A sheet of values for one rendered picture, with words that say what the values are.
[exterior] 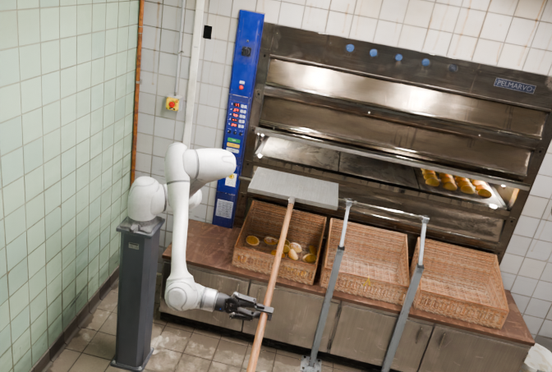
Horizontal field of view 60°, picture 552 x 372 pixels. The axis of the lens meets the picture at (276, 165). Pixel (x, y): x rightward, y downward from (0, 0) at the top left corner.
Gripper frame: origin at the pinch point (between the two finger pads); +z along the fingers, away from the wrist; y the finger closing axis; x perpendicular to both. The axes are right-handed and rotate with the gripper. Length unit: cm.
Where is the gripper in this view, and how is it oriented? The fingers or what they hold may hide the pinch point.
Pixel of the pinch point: (264, 312)
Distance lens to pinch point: 204.4
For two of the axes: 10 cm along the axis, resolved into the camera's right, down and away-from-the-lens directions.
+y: -1.6, 8.9, 4.3
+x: -1.5, 4.1, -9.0
